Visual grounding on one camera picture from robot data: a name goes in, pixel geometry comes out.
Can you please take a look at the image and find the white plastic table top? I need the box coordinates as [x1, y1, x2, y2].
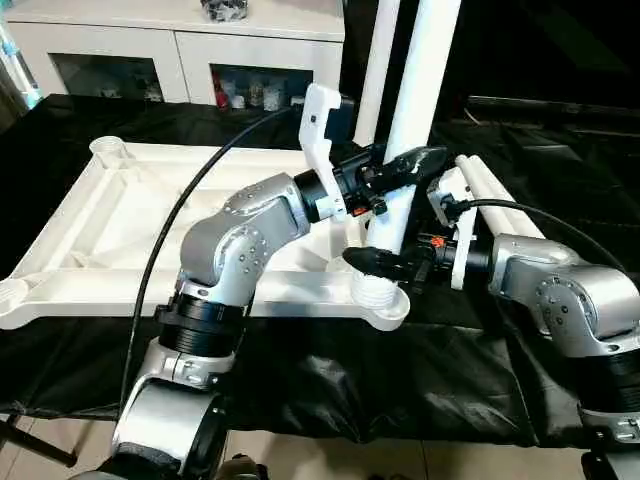
[0, 135, 414, 334]

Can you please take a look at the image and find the black stand leg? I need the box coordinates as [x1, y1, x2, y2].
[0, 414, 78, 469]

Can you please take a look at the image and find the white plastic table leg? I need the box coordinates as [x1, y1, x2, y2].
[455, 154, 506, 243]
[350, 0, 464, 310]
[354, 0, 402, 151]
[465, 154, 548, 243]

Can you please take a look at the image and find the black left robot foot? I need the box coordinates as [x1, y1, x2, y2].
[224, 455, 263, 480]

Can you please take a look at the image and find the blue object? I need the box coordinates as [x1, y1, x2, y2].
[0, 18, 43, 111]

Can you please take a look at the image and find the long black bar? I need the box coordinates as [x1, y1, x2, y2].
[465, 95, 640, 123]

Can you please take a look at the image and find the grey metal clutter object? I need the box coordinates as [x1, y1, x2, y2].
[200, 0, 250, 24]

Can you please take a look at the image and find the white cabinet with glass doors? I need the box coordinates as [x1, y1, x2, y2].
[0, 0, 347, 107]

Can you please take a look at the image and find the glossy black mat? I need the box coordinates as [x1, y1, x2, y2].
[0, 92, 640, 449]

